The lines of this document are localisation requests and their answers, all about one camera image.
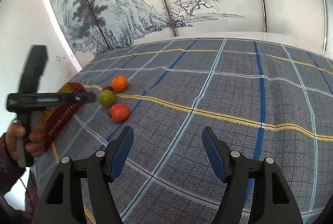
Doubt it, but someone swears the green round fruit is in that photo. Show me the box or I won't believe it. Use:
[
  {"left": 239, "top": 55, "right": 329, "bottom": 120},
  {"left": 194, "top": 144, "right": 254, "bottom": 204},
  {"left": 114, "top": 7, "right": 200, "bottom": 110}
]
[{"left": 98, "top": 89, "right": 115, "bottom": 107}]

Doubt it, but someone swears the orange tangerine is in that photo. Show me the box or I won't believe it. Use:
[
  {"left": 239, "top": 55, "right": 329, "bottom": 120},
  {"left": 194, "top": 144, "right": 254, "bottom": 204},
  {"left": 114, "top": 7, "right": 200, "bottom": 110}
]
[{"left": 111, "top": 75, "right": 128, "bottom": 93}]

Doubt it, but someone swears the orange persimmon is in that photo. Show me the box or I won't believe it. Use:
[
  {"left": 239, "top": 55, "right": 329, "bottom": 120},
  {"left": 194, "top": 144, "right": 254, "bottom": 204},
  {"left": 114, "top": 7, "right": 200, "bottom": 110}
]
[{"left": 110, "top": 103, "right": 130, "bottom": 122}]

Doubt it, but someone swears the person left hand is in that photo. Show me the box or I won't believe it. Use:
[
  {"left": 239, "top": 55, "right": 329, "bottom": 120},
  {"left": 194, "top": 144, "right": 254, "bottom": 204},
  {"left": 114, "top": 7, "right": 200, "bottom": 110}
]
[{"left": 5, "top": 120, "right": 46, "bottom": 161}]

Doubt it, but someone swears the red gold metal tin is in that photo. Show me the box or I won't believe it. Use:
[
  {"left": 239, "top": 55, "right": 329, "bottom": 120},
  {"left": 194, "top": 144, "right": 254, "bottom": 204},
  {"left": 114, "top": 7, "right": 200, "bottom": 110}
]
[{"left": 44, "top": 82, "right": 86, "bottom": 152}]

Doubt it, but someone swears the blue plaid tablecloth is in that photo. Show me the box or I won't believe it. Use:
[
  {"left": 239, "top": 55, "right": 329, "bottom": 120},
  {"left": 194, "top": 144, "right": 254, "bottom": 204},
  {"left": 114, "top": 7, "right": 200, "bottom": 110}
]
[{"left": 35, "top": 38, "right": 332, "bottom": 223}]

